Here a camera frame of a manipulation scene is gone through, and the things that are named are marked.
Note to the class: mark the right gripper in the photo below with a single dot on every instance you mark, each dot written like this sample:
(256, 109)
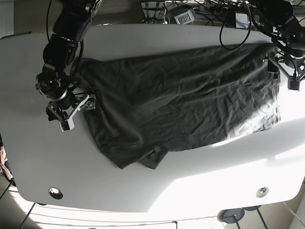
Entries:
(65, 93)

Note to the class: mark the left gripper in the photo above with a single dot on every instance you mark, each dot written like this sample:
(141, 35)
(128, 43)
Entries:
(297, 63)

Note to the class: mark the black T-shirt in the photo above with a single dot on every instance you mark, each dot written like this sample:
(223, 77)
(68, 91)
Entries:
(149, 106)

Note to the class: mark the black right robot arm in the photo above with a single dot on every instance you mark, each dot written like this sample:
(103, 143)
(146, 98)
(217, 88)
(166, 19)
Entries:
(66, 39)

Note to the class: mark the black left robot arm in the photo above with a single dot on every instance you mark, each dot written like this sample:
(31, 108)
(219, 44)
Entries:
(276, 19)

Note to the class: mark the grey power adapter box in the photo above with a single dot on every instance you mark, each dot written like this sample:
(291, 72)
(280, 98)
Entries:
(241, 21)

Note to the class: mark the left table grommet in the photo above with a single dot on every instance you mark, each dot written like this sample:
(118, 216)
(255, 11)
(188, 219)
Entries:
(55, 193)

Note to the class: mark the table grommet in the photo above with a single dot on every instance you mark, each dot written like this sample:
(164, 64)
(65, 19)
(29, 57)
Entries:
(262, 192)
(55, 193)

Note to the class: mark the grey socket box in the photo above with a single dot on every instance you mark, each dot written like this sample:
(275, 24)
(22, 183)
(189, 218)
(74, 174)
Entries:
(183, 15)

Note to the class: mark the right table grommet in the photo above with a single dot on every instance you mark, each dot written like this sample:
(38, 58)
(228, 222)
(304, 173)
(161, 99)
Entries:
(262, 192)

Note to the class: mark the round black stand base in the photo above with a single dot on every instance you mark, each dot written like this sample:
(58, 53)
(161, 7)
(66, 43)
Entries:
(231, 216)

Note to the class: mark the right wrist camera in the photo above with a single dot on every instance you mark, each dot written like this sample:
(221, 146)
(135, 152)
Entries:
(66, 125)

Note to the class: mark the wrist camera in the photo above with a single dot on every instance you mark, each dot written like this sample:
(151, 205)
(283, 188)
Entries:
(293, 85)
(66, 125)

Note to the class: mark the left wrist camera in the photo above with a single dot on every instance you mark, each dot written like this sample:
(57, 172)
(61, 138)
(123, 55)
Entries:
(293, 85)

